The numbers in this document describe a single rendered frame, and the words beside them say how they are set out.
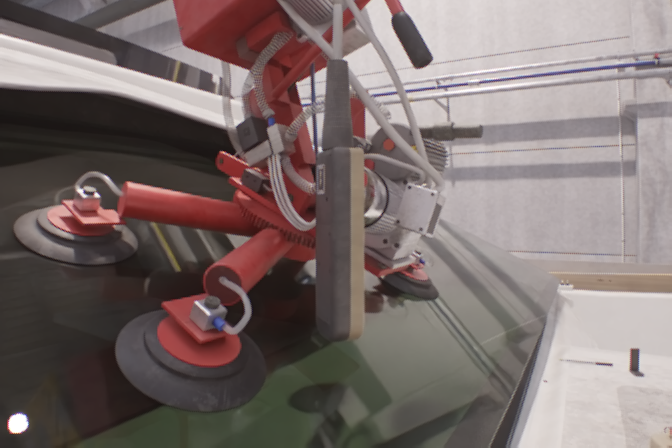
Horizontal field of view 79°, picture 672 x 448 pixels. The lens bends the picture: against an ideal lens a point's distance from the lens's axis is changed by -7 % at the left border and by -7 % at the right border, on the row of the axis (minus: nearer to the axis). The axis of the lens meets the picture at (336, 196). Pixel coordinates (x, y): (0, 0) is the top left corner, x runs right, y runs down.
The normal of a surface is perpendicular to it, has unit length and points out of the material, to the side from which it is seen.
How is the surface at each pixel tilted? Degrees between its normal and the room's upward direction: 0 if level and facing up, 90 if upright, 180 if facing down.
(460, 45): 90
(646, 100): 90
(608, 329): 90
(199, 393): 46
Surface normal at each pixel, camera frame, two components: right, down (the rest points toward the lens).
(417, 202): -0.43, -0.17
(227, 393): 0.57, -0.68
